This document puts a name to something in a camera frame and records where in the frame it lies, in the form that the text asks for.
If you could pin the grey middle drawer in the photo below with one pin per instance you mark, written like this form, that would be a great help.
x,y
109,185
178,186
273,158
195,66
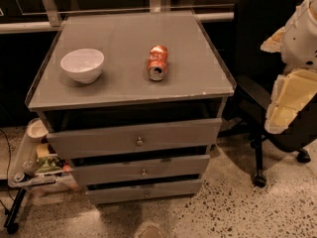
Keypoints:
x,y
148,169

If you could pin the grey top drawer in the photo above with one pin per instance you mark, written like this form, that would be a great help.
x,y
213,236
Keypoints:
x,y
136,138

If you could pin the green snack bag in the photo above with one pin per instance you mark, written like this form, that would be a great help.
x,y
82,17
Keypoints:
x,y
49,164

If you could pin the grey bottom drawer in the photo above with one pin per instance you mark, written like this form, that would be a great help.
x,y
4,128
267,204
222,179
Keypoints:
x,y
146,191

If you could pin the black office chair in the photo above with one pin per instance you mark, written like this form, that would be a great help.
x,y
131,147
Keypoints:
x,y
255,72

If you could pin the black stand leg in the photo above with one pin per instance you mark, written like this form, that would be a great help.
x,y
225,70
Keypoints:
x,y
10,224

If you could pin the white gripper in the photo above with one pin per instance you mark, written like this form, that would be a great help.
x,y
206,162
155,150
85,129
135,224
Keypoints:
x,y
301,45

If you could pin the grey drawer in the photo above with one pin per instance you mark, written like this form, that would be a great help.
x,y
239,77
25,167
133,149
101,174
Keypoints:
x,y
136,138
148,169
146,191

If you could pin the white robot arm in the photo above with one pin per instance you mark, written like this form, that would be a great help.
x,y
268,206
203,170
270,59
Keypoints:
x,y
297,85

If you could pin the white ceramic bowl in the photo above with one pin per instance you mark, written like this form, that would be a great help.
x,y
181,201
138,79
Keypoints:
x,y
83,65

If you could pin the small white bowl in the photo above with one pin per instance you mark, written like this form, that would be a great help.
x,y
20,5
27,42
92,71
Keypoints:
x,y
36,129

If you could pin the grey drawer cabinet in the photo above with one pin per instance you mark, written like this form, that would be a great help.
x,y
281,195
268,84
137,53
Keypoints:
x,y
196,86

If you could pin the crushed orange soda can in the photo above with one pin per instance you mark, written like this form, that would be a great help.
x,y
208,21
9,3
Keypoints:
x,y
157,63

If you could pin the metal railing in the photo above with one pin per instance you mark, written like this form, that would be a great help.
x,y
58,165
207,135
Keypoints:
x,y
23,16

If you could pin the small can in bin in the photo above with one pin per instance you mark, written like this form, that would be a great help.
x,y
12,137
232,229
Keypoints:
x,y
20,177

